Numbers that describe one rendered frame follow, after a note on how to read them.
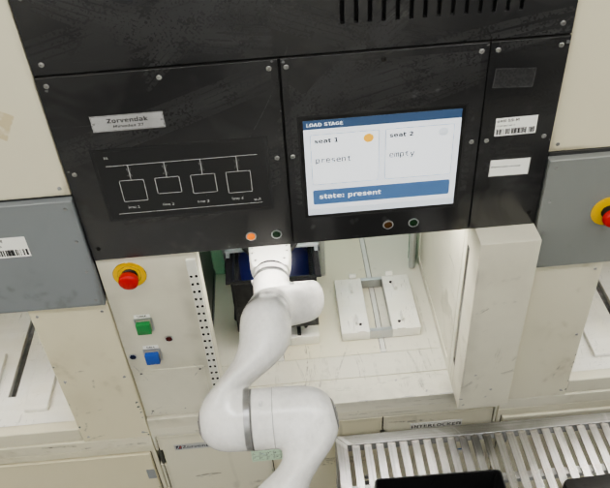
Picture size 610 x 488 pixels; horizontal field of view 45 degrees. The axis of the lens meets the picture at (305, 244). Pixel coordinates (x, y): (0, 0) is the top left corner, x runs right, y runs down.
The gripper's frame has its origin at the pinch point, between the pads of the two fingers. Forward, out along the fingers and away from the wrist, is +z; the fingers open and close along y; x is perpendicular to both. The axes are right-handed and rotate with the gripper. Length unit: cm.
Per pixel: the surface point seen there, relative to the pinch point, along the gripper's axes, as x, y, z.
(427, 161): 39, 31, -30
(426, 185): 33, 32, -30
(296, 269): -18.1, 6.2, 4.3
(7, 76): 62, -38, -30
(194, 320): 1.1, -17.1, -29.6
